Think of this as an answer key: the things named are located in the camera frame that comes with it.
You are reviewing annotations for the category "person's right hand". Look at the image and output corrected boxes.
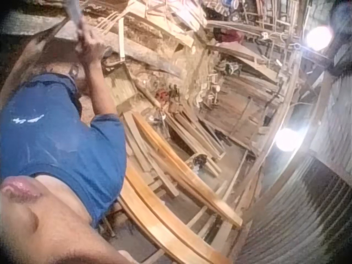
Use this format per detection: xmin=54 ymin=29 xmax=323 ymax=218
xmin=73 ymin=26 xmax=111 ymax=67

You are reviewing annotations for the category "grey hand tool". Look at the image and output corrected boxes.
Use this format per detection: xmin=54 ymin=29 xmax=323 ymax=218
xmin=64 ymin=0 xmax=86 ymax=38

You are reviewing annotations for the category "pale wooden stick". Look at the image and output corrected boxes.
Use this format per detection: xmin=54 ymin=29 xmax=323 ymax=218
xmin=117 ymin=18 xmax=128 ymax=63

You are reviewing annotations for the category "shallow wooden tray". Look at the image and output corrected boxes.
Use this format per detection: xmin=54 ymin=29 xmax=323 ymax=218
xmin=103 ymin=64 xmax=141 ymax=112

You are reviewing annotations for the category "rough wooden beam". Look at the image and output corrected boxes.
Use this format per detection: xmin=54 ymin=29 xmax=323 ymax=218
xmin=106 ymin=41 xmax=184 ymax=79

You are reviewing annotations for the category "heap of wooden frames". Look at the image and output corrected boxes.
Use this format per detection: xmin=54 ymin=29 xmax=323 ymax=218
xmin=120 ymin=0 xmax=208 ymax=49

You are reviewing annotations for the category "red hand tool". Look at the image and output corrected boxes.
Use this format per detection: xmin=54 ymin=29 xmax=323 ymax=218
xmin=155 ymin=89 xmax=171 ymax=102

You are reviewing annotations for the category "pile of wooden planks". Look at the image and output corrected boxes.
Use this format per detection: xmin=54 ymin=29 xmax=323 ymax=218
xmin=163 ymin=103 xmax=228 ymax=178

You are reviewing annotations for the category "red cloth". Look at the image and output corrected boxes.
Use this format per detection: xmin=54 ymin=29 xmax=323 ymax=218
xmin=213 ymin=29 xmax=246 ymax=45

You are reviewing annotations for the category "long varnished wooden plank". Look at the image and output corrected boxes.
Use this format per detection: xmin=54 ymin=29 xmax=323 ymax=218
xmin=133 ymin=112 xmax=244 ymax=229

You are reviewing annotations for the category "black object on floor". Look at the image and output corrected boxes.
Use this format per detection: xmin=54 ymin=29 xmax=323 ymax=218
xmin=191 ymin=153 xmax=209 ymax=170

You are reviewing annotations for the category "varnished curved wooden board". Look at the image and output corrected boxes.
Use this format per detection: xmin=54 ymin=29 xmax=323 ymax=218
xmin=118 ymin=162 xmax=233 ymax=264

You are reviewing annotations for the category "bright light bulb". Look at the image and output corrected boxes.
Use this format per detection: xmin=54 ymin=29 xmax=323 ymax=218
xmin=304 ymin=25 xmax=334 ymax=52
xmin=274 ymin=127 xmax=304 ymax=153

